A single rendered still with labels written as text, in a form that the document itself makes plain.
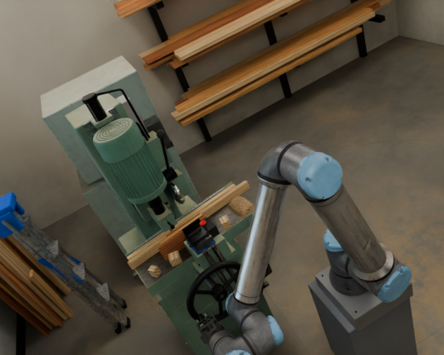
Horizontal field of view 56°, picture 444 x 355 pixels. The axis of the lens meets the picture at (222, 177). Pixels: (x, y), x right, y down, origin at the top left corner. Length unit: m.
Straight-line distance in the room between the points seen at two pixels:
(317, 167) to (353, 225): 0.28
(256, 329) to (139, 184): 0.70
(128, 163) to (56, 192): 2.77
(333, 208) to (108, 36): 3.04
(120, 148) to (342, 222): 0.83
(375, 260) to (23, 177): 3.42
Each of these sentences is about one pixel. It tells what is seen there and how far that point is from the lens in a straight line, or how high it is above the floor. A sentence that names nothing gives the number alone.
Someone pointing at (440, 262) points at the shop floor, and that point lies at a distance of 2.74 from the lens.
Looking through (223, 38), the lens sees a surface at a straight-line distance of 3.61.
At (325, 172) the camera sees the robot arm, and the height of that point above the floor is 1.42.
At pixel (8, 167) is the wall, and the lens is 4.23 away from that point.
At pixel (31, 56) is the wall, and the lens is 3.92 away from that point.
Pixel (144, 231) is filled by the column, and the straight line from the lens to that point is 2.09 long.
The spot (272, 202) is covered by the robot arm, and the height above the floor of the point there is 1.30.
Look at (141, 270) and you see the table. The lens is 1.91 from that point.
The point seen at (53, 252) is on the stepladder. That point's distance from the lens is 2.66.
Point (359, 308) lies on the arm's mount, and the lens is 1.80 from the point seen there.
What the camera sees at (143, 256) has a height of 0.93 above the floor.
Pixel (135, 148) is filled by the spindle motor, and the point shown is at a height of 1.43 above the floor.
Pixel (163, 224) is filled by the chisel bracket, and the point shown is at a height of 1.04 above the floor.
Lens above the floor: 2.12
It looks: 34 degrees down
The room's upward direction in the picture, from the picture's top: 24 degrees counter-clockwise
